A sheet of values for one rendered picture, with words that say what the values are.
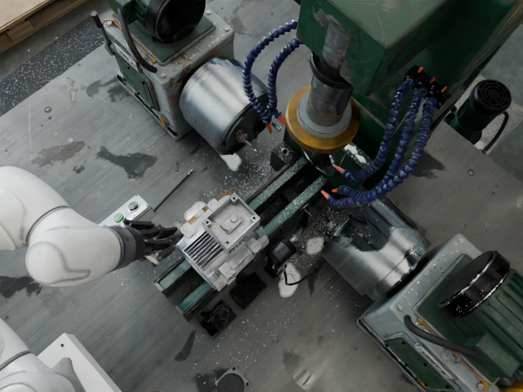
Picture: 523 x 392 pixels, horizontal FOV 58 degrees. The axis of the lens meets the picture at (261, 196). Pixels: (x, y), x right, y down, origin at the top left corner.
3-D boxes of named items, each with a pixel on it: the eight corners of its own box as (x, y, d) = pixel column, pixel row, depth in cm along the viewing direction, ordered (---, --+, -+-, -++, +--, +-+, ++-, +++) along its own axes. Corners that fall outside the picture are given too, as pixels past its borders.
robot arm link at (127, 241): (100, 217, 91) (119, 215, 97) (75, 250, 94) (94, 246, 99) (130, 250, 89) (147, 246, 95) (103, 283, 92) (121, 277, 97)
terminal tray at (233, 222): (233, 200, 133) (233, 191, 126) (260, 226, 130) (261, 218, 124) (201, 229, 130) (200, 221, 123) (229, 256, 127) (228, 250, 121)
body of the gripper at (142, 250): (143, 248, 95) (166, 243, 104) (117, 218, 97) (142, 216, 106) (121, 274, 97) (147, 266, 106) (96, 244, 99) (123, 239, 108)
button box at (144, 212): (145, 202, 139) (137, 191, 135) (157, 215, 135) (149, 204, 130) (97, 241, 134) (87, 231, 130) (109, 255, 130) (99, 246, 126)
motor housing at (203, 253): (225, 208, 148) (222, 185, 130) (268, 250, 144) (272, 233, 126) (177, 251, 143) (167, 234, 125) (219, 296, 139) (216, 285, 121)
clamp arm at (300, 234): (298, 229, 139) (310, 201, 115) (305, 236, 138) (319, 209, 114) (289, 237, 138) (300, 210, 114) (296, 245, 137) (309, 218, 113)
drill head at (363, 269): (348, 190, 152) (367, 157, 129) (447, 282, 143) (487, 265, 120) (293, 241, 146) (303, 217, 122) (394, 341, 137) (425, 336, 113)
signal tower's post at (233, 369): (233, 363, 144) (231, 362, 104) (251, 383, 142) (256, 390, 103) (214, 383, 141) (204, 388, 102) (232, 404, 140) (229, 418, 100)
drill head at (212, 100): (211, 61, 167) (206, 12, 144) (283, 129, 159) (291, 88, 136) (156, 103, 161) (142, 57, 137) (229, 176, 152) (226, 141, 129)
